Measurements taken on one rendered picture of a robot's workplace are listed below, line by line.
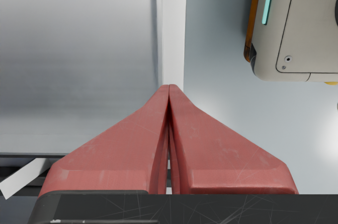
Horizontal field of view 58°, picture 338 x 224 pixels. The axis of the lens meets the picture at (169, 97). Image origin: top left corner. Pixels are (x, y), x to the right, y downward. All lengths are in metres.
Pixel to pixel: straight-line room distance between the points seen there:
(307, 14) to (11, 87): 0.85
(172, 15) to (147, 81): 0.08
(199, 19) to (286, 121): 0.70
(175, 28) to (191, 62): 1.03
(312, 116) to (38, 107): 1.42
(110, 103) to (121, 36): 0.09
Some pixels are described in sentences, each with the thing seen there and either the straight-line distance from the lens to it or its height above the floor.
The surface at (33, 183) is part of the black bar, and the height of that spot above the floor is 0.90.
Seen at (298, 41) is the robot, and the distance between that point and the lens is 1.07.
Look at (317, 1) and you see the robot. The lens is 1.03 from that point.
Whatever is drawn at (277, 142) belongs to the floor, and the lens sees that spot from 1.71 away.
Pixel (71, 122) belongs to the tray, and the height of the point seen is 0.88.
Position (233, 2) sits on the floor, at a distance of 1.26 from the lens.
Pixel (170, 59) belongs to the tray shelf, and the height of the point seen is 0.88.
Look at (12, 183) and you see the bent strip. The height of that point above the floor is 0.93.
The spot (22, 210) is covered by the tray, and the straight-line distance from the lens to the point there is 0.58.
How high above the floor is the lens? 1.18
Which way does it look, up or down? 55 degrees down
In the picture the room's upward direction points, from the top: 178 degrees counter-clockwise
